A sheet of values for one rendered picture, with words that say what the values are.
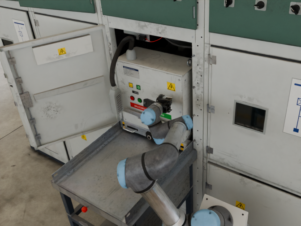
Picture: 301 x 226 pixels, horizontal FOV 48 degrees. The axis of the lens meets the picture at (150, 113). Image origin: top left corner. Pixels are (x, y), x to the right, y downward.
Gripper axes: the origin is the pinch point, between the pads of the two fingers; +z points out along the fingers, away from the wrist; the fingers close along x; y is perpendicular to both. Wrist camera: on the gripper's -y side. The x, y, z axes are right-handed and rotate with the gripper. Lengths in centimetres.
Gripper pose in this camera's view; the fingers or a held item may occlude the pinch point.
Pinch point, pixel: (165, 98)
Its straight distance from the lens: 197.6
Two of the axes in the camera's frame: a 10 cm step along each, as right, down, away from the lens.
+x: 0.1, -9.4, -3.4
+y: 9.3, 1.3, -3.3
